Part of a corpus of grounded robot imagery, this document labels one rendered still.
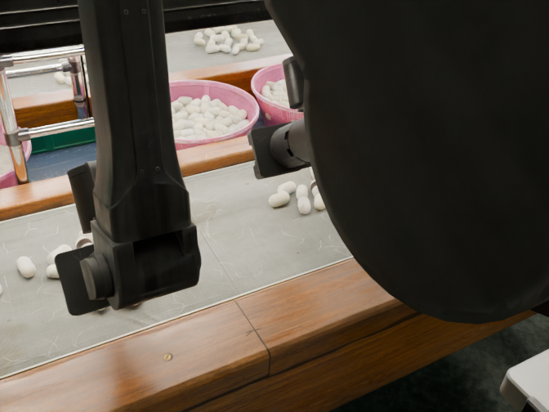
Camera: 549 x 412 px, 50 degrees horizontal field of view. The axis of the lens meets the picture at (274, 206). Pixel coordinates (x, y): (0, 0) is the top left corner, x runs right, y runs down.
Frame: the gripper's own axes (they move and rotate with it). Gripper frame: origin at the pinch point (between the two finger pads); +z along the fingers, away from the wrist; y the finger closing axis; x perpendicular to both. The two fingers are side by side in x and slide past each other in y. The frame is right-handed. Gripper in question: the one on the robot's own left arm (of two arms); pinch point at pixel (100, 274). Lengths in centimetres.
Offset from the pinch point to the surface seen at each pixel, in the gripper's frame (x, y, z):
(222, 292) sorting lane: 6.9, -14.9, 3.4
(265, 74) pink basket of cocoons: -33, -53, 46
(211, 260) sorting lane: 2.6, -16.1, 8.3
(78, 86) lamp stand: -36, -11, 43
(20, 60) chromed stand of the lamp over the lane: -32.2, 0.8, 15.1
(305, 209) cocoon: -0.7, -33.7, 9.8
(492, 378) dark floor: 58, -99, 56
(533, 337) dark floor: 54, -122, 60
